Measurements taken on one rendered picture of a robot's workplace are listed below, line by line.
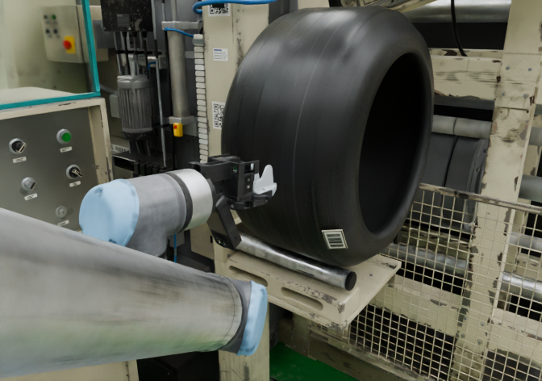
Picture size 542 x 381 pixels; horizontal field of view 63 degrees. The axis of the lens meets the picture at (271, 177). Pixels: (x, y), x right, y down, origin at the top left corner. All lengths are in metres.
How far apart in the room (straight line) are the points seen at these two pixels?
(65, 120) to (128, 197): 0.73
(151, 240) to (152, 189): 0.07
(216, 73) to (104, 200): 0.70
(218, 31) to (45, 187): 0.60
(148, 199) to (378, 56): 0.52
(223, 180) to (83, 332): 0.47
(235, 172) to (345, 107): 0.24
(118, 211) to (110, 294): 0.28
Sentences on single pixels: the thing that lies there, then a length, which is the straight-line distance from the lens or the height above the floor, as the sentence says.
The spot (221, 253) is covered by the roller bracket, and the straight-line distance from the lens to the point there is 1.19.
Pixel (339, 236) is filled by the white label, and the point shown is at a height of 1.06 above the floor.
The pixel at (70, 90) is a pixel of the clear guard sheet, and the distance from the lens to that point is 1.26.
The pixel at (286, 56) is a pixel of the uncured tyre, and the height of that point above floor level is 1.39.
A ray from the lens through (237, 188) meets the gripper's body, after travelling 0.71.
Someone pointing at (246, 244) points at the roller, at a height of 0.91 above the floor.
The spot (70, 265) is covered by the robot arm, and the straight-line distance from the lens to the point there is 0.26.
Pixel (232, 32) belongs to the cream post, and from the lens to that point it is 1.16.
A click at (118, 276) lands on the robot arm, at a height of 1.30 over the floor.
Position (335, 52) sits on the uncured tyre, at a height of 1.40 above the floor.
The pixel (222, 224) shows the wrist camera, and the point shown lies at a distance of 0.73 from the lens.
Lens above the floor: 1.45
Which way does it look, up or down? 19 degrees down
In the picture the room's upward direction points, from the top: straight up
